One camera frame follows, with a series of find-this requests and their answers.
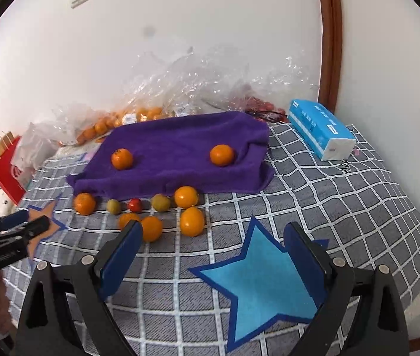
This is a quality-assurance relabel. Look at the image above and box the clear crumpled plastic bag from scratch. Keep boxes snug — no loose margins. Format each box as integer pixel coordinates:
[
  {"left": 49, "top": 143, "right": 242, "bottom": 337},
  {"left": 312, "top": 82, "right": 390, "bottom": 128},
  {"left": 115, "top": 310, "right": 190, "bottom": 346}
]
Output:
[{"left": 123, "top": 46, "right": 255, "bottom": 119}]

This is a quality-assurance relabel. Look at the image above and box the white plastic bag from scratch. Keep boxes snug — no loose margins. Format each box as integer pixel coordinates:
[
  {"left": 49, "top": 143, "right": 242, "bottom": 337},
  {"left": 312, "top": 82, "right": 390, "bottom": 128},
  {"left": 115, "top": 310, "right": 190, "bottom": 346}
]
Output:
[{"left": 12, "top": 107, "right": 95, "bottom": 173}]

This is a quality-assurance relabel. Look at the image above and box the small round orange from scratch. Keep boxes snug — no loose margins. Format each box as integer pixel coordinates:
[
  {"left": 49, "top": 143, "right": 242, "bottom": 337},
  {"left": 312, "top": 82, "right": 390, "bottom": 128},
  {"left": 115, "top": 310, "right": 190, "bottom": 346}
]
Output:
[
  {"left": 210, "top": 144, "right": 236, "bottom": 167},
  {"left": 174, "top": 186, "right": 199, "bottom": 209},
  {"left": 74, "top": 192, "right": 97, "bottom": 216},
  {"left": 140, "top": 216, "right": 163, "bottom": 243},
  {"left": 180, "top": 206, "right": 205, "bottom": 237}
]

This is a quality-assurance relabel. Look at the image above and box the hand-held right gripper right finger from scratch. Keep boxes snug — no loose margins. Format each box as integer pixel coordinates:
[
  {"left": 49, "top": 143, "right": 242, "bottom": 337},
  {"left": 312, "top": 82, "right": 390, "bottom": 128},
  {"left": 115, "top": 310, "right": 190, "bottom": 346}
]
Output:
[{"left": 283, "top": 222, "right": 411, "bottom": 356}]

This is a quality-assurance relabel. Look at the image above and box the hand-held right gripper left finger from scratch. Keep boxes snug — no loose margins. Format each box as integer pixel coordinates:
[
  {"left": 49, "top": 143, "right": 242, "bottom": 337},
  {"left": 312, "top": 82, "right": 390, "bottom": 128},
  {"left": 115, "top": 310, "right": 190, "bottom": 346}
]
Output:
[{"left": 16, "top": 220, "right": 144, "bottom": 356}]

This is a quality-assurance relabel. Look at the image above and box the red paper bag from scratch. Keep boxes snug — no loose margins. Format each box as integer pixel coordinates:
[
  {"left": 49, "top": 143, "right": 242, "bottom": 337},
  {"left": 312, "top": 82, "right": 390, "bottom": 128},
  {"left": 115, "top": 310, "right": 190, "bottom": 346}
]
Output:
[{"left": 0, "top": 131, "right": 29, "bottom": 205}]

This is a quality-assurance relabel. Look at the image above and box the plastic bag of mandarins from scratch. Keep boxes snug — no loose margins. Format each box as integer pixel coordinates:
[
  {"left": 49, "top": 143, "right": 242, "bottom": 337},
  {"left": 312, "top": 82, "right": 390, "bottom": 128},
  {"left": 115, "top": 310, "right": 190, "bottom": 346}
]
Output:
[{"left": 58, "top": 106, "right": 170, "bottom": 147}]

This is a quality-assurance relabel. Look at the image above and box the blue tissue pack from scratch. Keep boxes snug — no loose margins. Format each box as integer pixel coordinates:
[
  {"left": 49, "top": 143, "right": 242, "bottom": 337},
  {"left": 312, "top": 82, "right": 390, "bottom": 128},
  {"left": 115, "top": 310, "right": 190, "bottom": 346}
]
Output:
[{"left": 288, "top": 99, "right": 357, "bottom": 161}]

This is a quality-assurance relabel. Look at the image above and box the person's left hand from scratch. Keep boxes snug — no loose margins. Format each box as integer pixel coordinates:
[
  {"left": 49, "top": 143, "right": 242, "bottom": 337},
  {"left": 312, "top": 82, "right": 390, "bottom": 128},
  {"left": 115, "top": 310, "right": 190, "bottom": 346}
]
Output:
[{"left": 0, "top": 272, "right": 17, "bottom": 339}]

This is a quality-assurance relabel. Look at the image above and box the brown wooden door frame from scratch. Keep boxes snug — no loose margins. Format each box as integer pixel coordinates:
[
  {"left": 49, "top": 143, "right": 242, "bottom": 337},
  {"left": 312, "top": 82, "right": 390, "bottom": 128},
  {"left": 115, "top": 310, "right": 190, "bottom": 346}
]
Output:
[{"left": 315, "top": 0, "right": 344, "bottom": 114}]

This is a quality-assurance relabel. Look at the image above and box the purple towel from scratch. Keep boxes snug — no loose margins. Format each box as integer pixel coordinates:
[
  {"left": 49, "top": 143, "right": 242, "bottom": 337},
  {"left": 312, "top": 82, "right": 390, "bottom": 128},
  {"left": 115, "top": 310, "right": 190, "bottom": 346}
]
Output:
[{"left": 66, "top": 110, "right": 275, "bottom": 201}]

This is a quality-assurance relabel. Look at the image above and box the grey checkered blanket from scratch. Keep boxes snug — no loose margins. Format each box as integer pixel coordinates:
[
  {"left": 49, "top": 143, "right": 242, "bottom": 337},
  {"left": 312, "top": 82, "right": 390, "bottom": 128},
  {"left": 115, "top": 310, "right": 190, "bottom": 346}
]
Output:
[{"left": 0, "top": 122, "right": 420, "bottom": 356}]

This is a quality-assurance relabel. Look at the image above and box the plastic bag of red plums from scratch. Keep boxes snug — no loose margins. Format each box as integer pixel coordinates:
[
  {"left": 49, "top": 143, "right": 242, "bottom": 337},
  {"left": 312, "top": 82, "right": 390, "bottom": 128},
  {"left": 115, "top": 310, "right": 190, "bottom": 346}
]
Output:
[{"left": 232, "top": 57, "right": 318, "bottom": 123}]

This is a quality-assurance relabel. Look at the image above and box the large mandarin with stem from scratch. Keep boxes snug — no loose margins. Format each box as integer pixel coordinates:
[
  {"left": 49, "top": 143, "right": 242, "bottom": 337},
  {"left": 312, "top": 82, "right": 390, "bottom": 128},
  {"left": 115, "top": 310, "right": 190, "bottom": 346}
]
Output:
[{"left": 111, "top": 148, "right": 134, "bottom": 171}]

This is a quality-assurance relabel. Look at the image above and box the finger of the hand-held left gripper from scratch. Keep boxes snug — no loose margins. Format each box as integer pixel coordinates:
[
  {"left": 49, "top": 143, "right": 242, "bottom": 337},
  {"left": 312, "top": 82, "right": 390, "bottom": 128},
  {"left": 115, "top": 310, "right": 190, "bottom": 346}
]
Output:
[
  {"left": 0, "top": 210, "right": 30, "bottom": 233},
  {"left": 8, "top": 216, "right": 51, "bottom": 242}
]

